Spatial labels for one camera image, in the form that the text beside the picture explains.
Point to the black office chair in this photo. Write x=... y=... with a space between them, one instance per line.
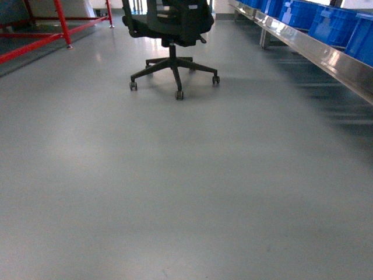
x=179 y=23

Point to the stainless steel roller rack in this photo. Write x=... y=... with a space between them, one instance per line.
x=354 y=74

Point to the large blue plastic crate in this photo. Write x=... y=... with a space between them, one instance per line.
x=333 y=26

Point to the red metal table frame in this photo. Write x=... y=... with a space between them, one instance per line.
x=44 y=30

